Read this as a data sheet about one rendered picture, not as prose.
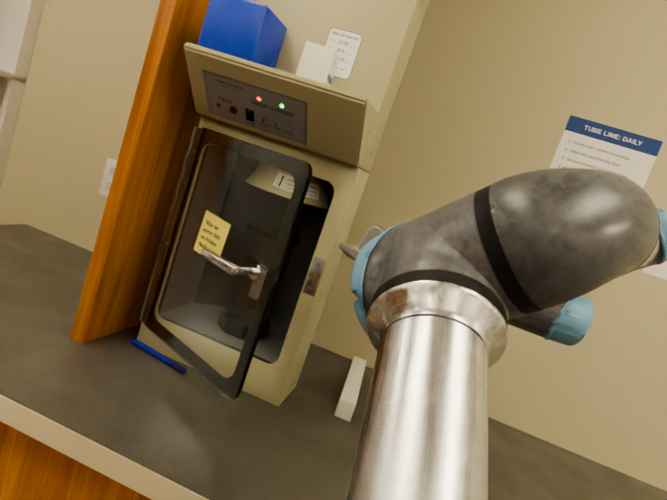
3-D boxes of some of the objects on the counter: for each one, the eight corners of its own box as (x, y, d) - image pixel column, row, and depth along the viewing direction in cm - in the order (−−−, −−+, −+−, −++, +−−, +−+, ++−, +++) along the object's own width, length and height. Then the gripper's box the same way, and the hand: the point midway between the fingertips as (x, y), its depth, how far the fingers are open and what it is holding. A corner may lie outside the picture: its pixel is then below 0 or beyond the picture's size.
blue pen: (134, 342, 99) (135, 337, 99) (186, 373, 94) (187, 368, 94) (129, 343, 98) (131, 338, 98) (182, 374, 93) (183, 369, 93)
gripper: (487, 250, 76) (358, 204, 79) (492, 256, 67) (347, 204, 71) (466, 302, 77) (340, 255, 81) (469, 313, 68) (329, 261, 72)
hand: (345, 251), depth 76 cm, fingers closed
